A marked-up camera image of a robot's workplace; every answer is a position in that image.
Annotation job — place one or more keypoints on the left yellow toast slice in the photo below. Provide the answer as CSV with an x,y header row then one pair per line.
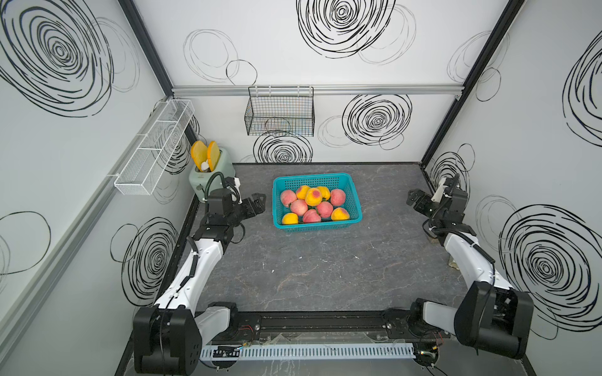
x,y
199,155

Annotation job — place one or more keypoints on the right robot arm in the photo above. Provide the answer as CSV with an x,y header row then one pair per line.
x,y
493,316

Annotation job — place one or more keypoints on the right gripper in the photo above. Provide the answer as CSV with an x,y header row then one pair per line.
x,y
424,198

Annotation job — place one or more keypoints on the yellow toast slice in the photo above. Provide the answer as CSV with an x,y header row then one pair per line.
x,y
199,155
213,154

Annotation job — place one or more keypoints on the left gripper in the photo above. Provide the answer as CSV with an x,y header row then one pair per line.
x,y
258,207

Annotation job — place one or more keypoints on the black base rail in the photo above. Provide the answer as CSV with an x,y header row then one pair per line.
x,y
257,326

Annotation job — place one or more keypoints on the black wire wall basket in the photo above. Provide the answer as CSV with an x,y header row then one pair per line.
x,y
283,109

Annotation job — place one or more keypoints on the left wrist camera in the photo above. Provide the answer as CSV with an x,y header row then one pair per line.
x,y
233,185

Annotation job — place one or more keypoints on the yellow peach with red blush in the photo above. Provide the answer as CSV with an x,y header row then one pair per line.
x,y
313,197

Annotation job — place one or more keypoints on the white wire wall shelf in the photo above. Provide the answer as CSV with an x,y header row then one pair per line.
x,y
144,169

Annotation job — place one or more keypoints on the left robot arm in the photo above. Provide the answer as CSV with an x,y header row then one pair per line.
x,y
169,336

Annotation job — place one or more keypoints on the pink peach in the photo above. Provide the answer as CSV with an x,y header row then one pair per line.
x,y
311,216
325,209
337,197
299,207
287,197

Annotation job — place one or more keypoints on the right yellow toast slice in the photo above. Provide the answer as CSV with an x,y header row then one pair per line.
x,y
213,154

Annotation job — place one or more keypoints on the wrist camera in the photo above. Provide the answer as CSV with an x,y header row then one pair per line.
x,y
446,188
233,185

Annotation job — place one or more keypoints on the mint green toaster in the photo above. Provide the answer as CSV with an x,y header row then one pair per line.
x,y
198,180

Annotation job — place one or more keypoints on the white slotted cable duct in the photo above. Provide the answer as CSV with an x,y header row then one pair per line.
x,y
346,351

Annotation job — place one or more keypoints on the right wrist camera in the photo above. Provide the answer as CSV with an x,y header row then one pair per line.
x,y
446,188

